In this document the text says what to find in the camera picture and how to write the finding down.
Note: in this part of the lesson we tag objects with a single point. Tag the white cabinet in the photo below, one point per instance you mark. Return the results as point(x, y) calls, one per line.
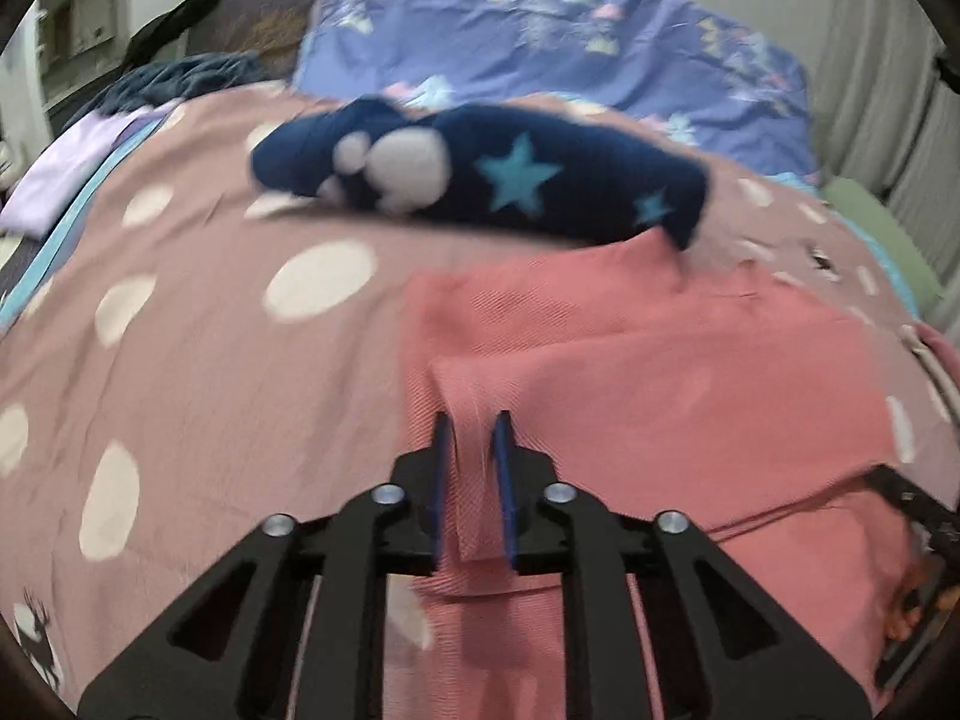
point(75, 30)

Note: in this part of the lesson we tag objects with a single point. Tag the navy star print garment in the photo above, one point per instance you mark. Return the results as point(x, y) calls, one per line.
point(585, 187)

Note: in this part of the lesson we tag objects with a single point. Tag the pink knit garment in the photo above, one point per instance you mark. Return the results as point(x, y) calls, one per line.
point(637, 390)

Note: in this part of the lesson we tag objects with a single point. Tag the blue printed quilt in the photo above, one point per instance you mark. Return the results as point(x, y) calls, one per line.
point(562, 67)

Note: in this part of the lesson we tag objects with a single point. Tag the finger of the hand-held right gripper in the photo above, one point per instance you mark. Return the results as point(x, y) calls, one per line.
point(911, 502)

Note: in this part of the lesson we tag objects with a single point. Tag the brown printed pillow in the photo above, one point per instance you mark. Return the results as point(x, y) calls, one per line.
point(270, 30)

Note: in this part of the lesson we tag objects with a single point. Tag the grey-blue crumpled cloth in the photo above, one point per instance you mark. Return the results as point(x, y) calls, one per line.
point(187, 79)

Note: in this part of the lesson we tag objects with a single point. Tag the pink polka dot blanket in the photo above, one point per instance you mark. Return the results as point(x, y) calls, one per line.
point(225, 360)

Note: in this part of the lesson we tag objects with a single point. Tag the light blue bedsheet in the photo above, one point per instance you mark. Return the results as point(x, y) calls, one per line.
point(56, 255)

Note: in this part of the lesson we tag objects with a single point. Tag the grey curtain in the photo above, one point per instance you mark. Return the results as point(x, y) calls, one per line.
point(877, 52)

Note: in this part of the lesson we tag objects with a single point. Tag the green pillow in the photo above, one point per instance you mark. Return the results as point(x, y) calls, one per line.
point(877, 232)

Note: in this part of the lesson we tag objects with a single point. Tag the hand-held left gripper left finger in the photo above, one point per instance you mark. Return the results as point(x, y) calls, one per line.
point(444, 465)

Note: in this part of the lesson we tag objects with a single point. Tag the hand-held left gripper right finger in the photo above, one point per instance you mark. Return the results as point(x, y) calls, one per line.
point(504, 472)

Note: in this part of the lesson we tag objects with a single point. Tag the lavender cloth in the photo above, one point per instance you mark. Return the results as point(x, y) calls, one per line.
point(67, 165)

